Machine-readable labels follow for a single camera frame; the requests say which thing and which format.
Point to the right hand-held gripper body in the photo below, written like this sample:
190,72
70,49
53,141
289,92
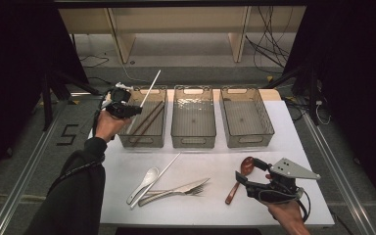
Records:
287,171

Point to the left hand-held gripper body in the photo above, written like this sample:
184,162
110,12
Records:
120,96

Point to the brown spoon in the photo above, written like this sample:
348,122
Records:
247,164

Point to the brown chopstick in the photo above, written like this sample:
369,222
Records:
150,125
148,117

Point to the clear grey plastic bin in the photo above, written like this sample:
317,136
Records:
143,142
251,140
193,142

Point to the metal fork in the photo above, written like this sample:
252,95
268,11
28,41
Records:
197,191

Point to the white spoon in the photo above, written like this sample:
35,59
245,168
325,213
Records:
151,174

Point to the person's left hand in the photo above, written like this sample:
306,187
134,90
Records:
109,125

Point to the person's right hand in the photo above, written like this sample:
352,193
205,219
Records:
287,213

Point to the white table sheet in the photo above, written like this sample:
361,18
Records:
209,163

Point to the yellow tape piece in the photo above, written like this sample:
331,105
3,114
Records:
75,102
270,78

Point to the black metal stand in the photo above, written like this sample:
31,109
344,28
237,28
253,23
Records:
312,98
47,104

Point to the light wooden desk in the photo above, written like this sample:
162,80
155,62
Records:
182,19

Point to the dark curtain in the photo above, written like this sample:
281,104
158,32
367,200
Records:
13,81
359,81

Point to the aluminium floor rail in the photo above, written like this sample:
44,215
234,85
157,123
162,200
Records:
23,176
339,176

